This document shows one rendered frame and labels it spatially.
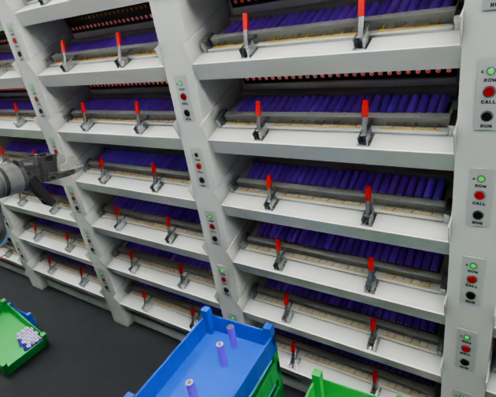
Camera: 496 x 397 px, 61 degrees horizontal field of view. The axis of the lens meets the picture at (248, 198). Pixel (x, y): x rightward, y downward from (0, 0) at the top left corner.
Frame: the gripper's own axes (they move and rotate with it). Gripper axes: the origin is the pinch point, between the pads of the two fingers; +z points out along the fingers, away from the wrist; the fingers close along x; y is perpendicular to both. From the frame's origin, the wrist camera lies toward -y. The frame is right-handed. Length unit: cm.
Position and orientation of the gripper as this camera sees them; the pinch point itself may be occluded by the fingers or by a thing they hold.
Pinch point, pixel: (77, 168)
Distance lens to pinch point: 153.5
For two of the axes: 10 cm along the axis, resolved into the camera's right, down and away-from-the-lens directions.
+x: -8.3, -1.2, 5.5
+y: -0.7, -9.5, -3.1
